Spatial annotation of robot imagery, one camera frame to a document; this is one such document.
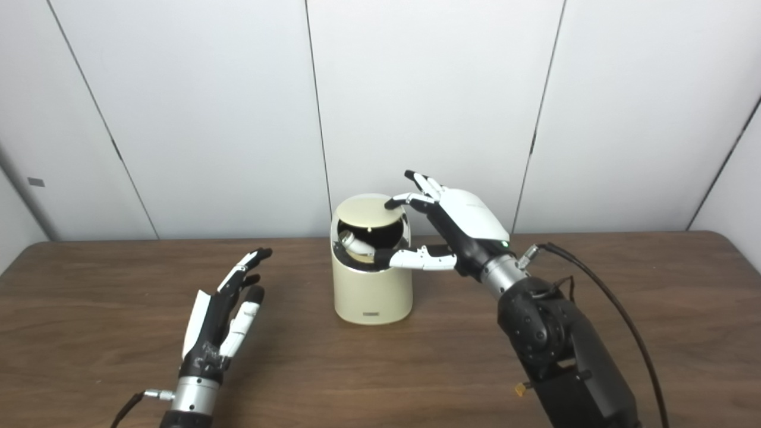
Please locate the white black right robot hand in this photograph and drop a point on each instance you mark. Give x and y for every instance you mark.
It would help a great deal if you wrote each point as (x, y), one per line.
(475, 232)

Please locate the small white plastic bottle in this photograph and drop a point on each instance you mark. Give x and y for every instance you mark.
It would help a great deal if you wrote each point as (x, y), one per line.
(357, 246)

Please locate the small grey wall tag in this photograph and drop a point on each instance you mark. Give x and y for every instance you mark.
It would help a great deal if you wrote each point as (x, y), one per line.
(36, 182)

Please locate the small black panel clip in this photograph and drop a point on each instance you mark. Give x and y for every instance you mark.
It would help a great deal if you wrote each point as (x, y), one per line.
(116, 149)
(532, 141)

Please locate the cream-colored cylindrical bin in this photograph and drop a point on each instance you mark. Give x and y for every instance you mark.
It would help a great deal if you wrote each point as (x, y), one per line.
(371, 294)

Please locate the round cream bin lid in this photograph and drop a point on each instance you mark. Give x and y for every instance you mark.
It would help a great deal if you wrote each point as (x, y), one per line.
(365, 213)

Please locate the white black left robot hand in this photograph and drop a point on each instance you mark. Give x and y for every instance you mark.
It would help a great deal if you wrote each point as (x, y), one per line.
(208, 339)

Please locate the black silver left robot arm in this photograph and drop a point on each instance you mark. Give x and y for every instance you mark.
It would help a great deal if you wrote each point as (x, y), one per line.
(193, 398)

